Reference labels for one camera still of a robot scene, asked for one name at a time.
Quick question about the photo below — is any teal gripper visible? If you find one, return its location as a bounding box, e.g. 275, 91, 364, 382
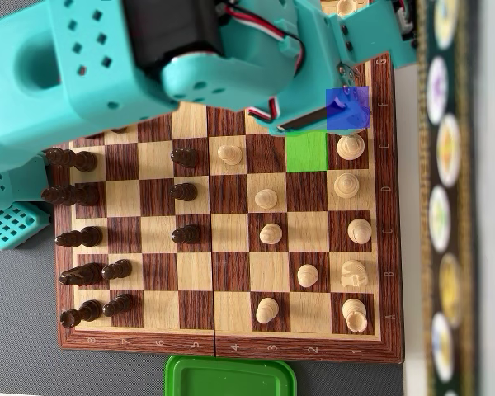
266, 0, 370, 137

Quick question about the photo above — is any wooden folding chess board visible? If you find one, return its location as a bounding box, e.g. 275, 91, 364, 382
49, 0, 406, 365

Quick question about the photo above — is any light wooden king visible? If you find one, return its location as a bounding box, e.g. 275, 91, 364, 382
337, 134, 366, 161

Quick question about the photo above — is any light wooden queen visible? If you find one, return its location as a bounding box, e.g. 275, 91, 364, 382
333, 172, 361, 199

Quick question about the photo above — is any light wooden rook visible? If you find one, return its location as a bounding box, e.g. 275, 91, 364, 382
337, 0, 366, 18
341, 297, 369, 334

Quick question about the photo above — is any light wooden bishop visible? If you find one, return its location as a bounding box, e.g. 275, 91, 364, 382
346, 218, 373, 245

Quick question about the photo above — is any dark patterned rug border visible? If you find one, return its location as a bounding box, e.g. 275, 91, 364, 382
415, 0, 482, 396

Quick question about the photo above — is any light wooden knight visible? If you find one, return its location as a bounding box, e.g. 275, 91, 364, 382
340, 259, 370, 289

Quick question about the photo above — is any dark wooden king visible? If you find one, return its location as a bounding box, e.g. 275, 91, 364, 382
45, 148, 99, 173

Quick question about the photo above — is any dark wooden queen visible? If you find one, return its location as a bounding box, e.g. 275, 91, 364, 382
40, 184, 100, 207

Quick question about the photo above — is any dark wooden bishop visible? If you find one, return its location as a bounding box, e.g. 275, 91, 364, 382
54, 225, 104, 248

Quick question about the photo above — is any green plastic lid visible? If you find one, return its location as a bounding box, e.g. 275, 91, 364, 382
163, 353, 298, 396

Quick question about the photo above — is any dark wooden knight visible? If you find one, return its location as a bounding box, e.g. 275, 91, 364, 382
59, 262, 105, 287

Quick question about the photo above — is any dark wooden rook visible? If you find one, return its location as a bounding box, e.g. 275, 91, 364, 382
59, 299, 103, 330

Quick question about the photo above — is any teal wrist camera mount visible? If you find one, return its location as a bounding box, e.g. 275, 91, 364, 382
328, 0, 418, 70

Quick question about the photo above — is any short gripper motor cable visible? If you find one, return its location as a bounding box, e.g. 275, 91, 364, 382
247, 97, 282, 125

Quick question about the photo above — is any black camera cable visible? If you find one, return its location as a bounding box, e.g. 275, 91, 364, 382
395, 0, 418, 47

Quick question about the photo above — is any red white black servo cable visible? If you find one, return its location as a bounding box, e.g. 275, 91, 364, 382
216, 0, 307, 69

